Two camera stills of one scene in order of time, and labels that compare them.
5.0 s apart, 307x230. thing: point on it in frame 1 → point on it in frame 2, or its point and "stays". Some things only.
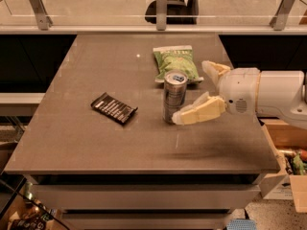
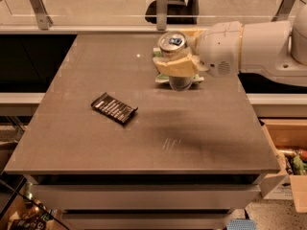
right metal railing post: (277, 22) stays
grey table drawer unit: (146, 201) stays
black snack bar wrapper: (114, 107) stays
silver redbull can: (175, 89) → (173, 45)
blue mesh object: (242, 224) stays
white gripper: (240, 88) → (219, 48)
